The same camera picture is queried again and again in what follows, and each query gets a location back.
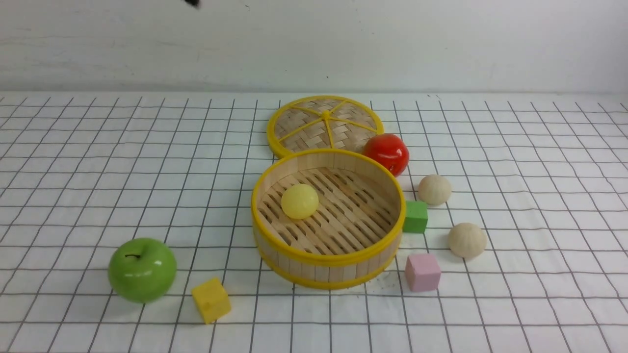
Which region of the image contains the bamboo steamer lid yellow rim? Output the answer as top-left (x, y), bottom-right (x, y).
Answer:
top-left (265, 96), bottom-right (384, 159)

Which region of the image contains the yellow cube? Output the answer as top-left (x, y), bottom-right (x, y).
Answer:
top-left (191, 277), bottom-right (232, 325)

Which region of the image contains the pink cube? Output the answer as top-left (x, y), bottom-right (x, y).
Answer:
top-left (404, 253), bottom-right (442, 292)

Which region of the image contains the yellow bun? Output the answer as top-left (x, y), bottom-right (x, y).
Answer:
top-left (281, 184), bottom-right (320, 220)

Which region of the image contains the cream bun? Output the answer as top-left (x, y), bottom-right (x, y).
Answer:
top-left (417, 174), bottom-right (452, 206)
top-left (447, 223), bottom-right (488, 259)

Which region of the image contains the green cube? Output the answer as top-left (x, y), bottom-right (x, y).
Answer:
top-left (402, 200), bottom-right (428, 234)

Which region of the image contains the red tomato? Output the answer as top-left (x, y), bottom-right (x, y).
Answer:
top-left (363, 133), bottom-right (410, 177)

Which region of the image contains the bamboo steamer tray yellow rim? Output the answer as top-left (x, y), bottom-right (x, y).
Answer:
top-left (251, 149), bottom-right (407, 290)

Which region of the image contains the green apple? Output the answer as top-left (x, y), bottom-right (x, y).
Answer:
top-left (107, 238), bottom-right (177, 303)

